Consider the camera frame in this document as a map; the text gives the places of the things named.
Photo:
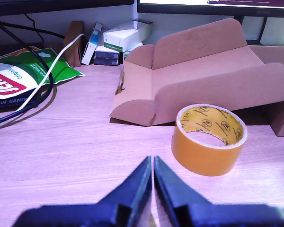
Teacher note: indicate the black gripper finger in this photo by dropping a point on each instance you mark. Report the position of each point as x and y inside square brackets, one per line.
[137, 189]
[170, 189]

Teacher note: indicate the open brown cardboard box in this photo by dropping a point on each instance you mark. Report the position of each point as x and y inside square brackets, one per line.
[203, 71]

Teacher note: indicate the flat dark box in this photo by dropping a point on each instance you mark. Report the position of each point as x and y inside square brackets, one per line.
[106, 55]
[106, 62]

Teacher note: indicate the slim blue and white box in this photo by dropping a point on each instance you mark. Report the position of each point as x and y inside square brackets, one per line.
[91, 47]

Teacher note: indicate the white box with green edge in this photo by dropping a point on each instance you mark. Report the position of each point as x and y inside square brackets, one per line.
[123, 35]

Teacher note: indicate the small brown cardboard piece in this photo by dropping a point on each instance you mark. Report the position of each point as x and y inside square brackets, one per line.
[73, 30]

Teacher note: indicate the orange-brown packing tape roll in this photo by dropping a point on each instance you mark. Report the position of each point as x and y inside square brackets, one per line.
[198, 158]

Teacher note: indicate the green and white snack bag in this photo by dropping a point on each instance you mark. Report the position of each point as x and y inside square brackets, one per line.
[61, 68]

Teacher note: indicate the black TUF Gaming pad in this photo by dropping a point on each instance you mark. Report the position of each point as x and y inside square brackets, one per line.
[4, 102]

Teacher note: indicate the bright-screen computer monitor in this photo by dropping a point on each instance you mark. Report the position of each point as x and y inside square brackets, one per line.
[203, 8]

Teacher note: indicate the dark-screen computer monitor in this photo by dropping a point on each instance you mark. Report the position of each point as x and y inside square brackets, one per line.
[61, 6]

